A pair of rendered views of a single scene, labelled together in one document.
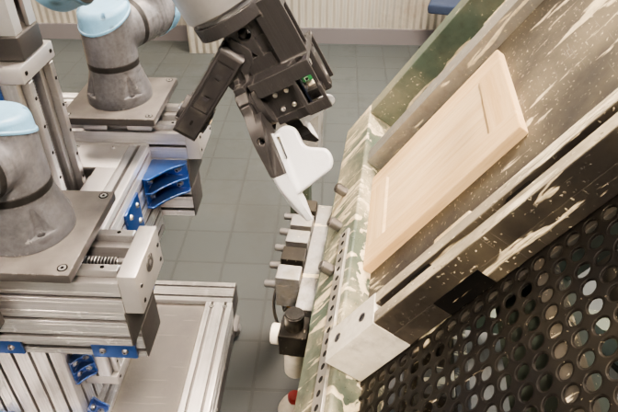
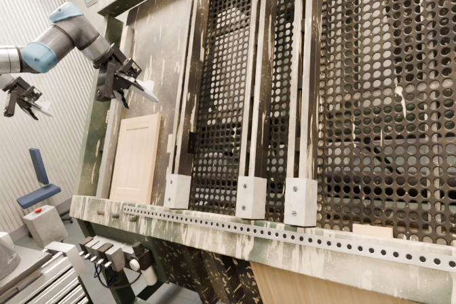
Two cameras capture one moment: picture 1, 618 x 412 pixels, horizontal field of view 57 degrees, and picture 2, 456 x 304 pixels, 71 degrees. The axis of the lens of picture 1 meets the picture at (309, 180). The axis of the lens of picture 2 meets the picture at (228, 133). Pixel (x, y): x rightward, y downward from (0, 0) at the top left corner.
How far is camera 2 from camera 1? 0.82 m
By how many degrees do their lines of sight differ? 55
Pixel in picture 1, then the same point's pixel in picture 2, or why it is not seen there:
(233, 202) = not seen: outside the picture
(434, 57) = (89, 154)
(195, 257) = not seen: outside the picture
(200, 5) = (102, 46)
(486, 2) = (96, 123)
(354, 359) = (180, 197)
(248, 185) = not seen: outside the picture
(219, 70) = (110, 69)
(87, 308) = (56, 290)
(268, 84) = (125, 68)
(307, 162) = (148, 85)
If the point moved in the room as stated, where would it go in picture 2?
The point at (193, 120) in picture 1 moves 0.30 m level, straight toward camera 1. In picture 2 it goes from (108, 90) to (201, 62)
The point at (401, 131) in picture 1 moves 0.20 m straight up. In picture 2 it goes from (106, 175) to (90, 139)
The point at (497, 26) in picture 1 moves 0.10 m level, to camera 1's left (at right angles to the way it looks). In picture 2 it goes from (115, 115) to (100, 121)
